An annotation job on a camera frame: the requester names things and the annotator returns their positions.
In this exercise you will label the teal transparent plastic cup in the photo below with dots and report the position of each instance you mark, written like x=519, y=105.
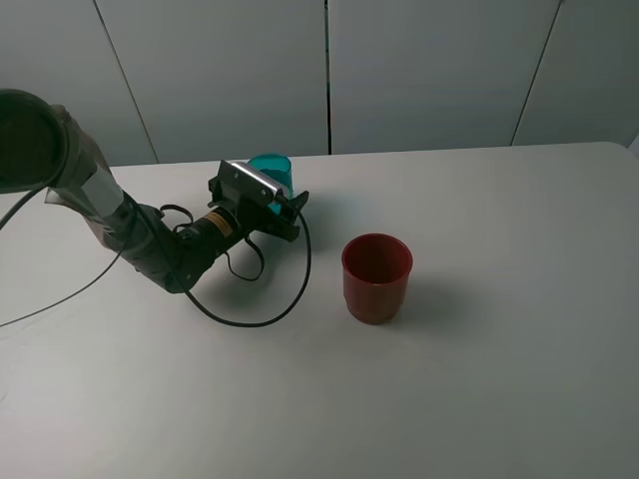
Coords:
x=279, y=169

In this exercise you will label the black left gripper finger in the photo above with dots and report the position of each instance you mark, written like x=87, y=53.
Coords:
x=283, y=225

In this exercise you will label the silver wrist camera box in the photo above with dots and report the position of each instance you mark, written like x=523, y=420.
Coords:
x=237, y=180

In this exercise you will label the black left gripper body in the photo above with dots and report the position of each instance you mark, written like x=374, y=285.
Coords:
x=230, y=217

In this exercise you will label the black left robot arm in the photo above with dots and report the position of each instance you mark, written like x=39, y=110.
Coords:
x=43, y=151

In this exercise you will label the red plastic cup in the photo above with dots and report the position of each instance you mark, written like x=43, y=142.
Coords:
x=375, y=273

